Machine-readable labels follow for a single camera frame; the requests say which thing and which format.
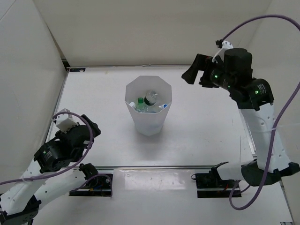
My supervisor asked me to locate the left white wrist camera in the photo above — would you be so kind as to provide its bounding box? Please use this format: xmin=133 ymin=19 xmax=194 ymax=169
xmin=52 ymin=108 xmax=79 ymax=133

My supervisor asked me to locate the black label plastic bottle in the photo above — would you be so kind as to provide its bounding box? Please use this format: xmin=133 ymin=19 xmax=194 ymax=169
xmin=144 ymin=90 xmax=158 ymax=106

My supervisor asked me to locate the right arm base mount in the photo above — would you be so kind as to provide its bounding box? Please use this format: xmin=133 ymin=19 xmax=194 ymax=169
xmin=191 ymin=162 xmax=235 ymax=198

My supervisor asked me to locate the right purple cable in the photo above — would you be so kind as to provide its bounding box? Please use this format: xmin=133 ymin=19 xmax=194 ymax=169
xmin=217 ymin=15 xmax=300 ymax=210

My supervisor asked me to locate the blue label bottle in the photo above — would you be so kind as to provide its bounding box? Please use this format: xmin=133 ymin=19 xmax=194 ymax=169
xmin=147 ymin=104 xmax=168 ymax=113
xmin=129 ymin=102 xmax=136 ymax=111

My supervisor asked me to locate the purple cable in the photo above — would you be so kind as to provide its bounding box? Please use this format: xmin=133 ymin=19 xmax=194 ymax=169
xmin=217 ymin=15 xmax=300 ymax=210
xmin=0 ymin=112 xmax=113 ymax=199

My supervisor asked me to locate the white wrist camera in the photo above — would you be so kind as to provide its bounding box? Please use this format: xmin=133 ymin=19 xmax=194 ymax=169
xmin=52 ymin=108 xmax=79 ymax=133
xmin=212 ymin=40 xmax=234 ymax=62

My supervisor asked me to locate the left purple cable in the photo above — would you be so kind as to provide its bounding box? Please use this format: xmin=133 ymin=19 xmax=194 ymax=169
xmin=0 ymin=112 xmax=113 ymax=199

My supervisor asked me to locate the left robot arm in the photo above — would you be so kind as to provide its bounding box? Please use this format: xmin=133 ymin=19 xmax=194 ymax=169
xmin=0 ymin=112 xmax=101 ymax=225

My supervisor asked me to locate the green soda bottle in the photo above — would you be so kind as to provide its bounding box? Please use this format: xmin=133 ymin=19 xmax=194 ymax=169
xmin=135 ymin=97 xmax=148 ymax=113

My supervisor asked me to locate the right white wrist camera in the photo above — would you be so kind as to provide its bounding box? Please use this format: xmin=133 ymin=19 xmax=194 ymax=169
xmin=212 ymin=40 xmax=234 ymax=62

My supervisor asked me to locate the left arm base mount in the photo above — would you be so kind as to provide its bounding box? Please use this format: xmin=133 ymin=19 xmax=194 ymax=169
xmin=69 ymin=163 xmax=113 ymax=197

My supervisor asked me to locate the white plastic bin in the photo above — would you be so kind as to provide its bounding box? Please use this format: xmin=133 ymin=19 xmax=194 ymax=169
xmin=125 ymin=75 xmax=172 ymax=136

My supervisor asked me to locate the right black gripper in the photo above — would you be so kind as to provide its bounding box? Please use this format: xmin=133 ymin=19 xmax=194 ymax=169
xmin=180 ymin=55 xmax=233 ymax=91

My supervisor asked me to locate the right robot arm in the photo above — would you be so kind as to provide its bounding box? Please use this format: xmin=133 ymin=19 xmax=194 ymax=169
xmin=181 ymin=48 xmax=300 ymax=188

